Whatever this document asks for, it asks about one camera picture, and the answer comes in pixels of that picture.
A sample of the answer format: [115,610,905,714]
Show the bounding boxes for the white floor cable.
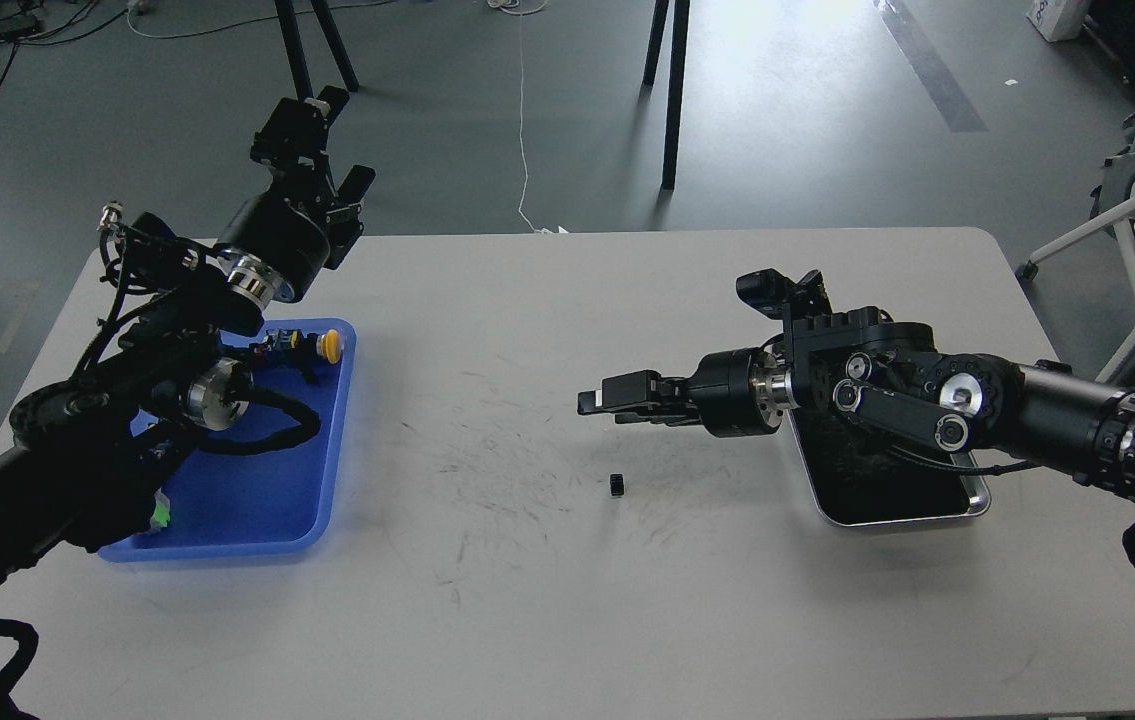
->
[485,0,568,235]

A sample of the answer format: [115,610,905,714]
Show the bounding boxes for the black tripod legs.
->
[274,0,362,101]
[641,1,692,193]

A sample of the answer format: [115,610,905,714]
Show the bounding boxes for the black tripod legs left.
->
[274,0,362,101]

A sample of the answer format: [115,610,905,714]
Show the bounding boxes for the silver metal tray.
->
[788,409,992,528]

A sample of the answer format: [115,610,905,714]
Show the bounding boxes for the yellow push button switch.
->
[267,328,343,368]

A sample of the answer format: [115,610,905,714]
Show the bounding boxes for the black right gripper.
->
[577,348,797,438]

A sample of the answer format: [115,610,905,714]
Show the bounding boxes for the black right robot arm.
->
[577,269,1135,569]

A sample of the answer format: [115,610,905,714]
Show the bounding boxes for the white cardboard box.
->
[1025,0,1092,44]

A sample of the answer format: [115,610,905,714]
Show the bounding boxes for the white green switch block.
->
[146,492,171,534]

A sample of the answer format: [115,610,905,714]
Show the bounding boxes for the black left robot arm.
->
[0,86,375,719]

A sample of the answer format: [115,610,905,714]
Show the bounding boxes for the black tripod legs right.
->
[641,1,692,193]

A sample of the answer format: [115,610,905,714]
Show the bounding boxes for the blue plastic tray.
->
[99,316,358,562]

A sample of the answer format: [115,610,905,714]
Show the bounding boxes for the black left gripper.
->
[215,86,376,305]

